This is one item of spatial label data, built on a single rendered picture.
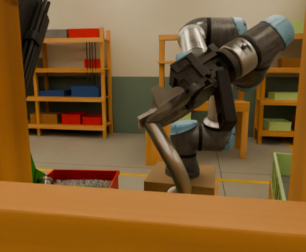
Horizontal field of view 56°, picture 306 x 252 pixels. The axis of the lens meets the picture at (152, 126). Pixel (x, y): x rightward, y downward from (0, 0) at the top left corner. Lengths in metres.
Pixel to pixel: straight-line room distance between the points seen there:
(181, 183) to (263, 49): 0.31
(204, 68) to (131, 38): 5.88
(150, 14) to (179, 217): 6.26
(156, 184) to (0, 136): 0.92
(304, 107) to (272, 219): 0.12
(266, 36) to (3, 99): 0.49
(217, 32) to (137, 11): 5.46
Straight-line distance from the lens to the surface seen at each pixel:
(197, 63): 0.58
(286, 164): 1.64
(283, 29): 0.67
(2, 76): 0.34
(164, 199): 0.23
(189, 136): 1.20
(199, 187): 1.17
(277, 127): 5.95
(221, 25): 1.08
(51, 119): 6.59
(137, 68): 6.37
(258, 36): 0.64
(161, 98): 0.54
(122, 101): 6.48
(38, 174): 0.85
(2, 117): 0.34
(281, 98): 5.87
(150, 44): 6.34
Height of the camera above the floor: 1.37
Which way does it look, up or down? 11 degrees down
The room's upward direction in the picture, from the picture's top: straight up
